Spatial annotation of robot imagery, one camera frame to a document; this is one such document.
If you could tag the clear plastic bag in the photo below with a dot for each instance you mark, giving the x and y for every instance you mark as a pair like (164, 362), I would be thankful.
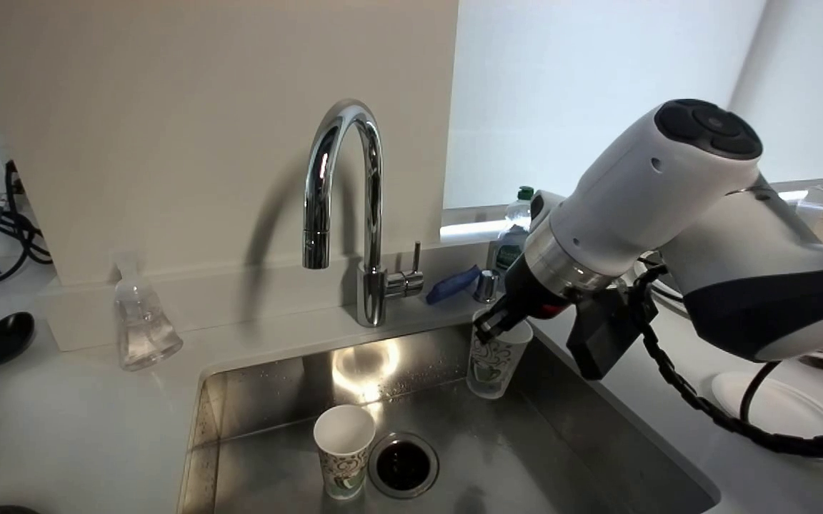
(144, 329)

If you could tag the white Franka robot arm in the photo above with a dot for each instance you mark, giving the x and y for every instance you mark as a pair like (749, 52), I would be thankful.
(657, 189)

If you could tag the chrome sink faucet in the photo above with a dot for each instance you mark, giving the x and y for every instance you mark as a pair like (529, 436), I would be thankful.
(370, 189)

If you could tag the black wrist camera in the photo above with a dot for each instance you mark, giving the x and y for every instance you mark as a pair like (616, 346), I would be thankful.
(607, 337)

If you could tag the blue cloth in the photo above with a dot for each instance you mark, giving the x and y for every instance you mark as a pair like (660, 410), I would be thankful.
(454, 283)

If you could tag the stainless steel sink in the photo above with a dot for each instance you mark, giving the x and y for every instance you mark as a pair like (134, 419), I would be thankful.
(544, 457)

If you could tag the clear bottle green cap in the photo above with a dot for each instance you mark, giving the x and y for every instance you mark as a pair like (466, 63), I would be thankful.
(524, 196)

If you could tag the white window blind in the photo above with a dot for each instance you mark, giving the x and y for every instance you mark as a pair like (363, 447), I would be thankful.
(573, 95)

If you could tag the white printed paper cup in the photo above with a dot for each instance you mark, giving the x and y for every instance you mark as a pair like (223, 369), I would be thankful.
(494, 366)
(344, 453)

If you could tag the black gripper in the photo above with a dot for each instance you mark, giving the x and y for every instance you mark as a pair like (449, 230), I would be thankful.
(532, 290)

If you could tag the black sink drain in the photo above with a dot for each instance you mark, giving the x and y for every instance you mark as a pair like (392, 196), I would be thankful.
(403, 464)

